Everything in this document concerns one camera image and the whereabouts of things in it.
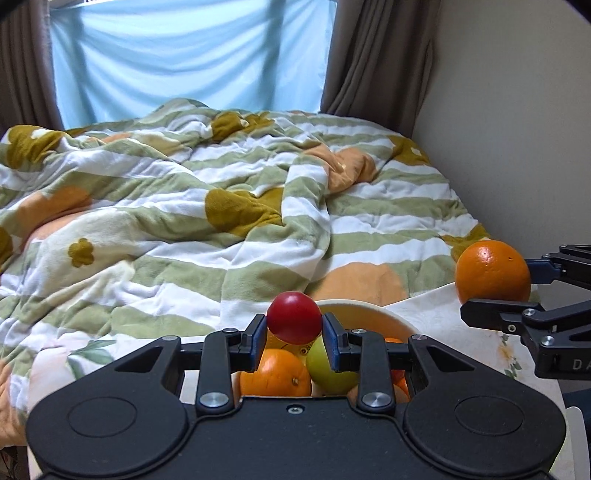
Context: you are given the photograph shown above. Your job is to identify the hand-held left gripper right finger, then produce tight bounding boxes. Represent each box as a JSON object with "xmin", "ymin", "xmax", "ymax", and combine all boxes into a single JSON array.
[{"xmin": 322, "ymin": 312, "xmax": 477, "ymax": 417}]

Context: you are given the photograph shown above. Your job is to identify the red cherry tomato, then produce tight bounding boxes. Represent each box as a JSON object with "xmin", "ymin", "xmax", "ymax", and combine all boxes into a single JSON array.
[{"xmin": 267, "ymin": 291, "xmax": 322, "ymax": 345}]

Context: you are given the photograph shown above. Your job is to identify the brown curtain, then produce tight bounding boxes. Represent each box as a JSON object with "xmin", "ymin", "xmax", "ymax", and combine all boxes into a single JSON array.
[
  {"xmin": 0, "ymin": 4, "xmax": 65, "ymax": 132},
  {"xmin": 321, "ymin": 0, "xmax": 439, "ymax": 137}
]

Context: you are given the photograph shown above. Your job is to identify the oval cream bowl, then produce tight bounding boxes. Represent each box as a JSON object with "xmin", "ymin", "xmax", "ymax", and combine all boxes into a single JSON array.
[{"xmin": 231, "ymin": 299, "xmax": 423, "ymax": 403}]

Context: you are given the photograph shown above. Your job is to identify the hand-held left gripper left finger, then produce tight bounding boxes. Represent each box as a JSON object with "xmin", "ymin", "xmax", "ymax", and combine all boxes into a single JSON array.
[{"xmin": 113, "ymin": 313, "xmax": 269, "ymax": 418}]

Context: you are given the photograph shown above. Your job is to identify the white floral tablecloth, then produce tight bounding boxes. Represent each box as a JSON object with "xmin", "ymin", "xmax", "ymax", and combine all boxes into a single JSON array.
[{"xmin": 178, "ymin": 282, "xmax": 561, "ymax": 407}]

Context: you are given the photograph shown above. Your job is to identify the green striped floral blanket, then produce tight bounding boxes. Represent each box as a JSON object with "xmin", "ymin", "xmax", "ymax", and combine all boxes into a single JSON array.
[{"xmin": 0, "ymin": 98, "xmax": 491, "ymax": 446}]

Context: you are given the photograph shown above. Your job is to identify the large orange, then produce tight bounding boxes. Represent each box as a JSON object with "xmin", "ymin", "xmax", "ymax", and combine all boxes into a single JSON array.
[{"xmin": 239, "ymin": 348, "xmax": 312, "ymax": 398}]

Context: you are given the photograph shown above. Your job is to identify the light blue sheer curtain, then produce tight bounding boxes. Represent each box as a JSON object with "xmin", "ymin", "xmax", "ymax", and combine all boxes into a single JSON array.
[{"xmin": 48, "ymin": 0, "xmax": 338, "ymax": 130}]

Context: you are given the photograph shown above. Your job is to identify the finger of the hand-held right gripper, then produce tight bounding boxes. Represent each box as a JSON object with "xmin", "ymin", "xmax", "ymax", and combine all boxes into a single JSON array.
[
  {"xmin": 460, "ymin": 295, "xmax": 591, "ymax": 350},
  {"xmin": 524, "ymin": 244, "xmax": 591, "ymax": 291}
]

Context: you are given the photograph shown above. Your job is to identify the medium orange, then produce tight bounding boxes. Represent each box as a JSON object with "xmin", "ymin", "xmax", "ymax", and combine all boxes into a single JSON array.
[{"xmin": 455, "ymin": 240, "xmax": 533, "ymax": 304}]

